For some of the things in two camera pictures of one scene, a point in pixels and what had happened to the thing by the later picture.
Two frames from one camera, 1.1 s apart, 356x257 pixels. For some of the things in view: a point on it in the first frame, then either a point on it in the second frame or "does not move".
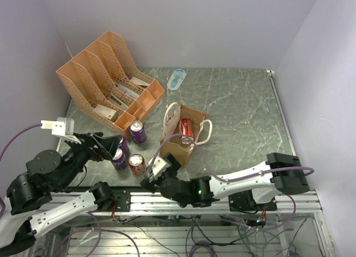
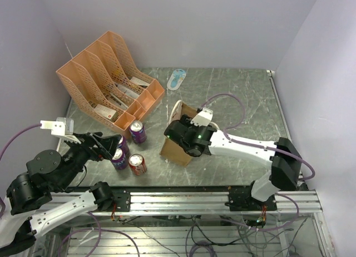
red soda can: (137, 163) does not move
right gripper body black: (176, 165) → (186, 120)
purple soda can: (124, 146) does not move
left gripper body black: (78, 153) does not move
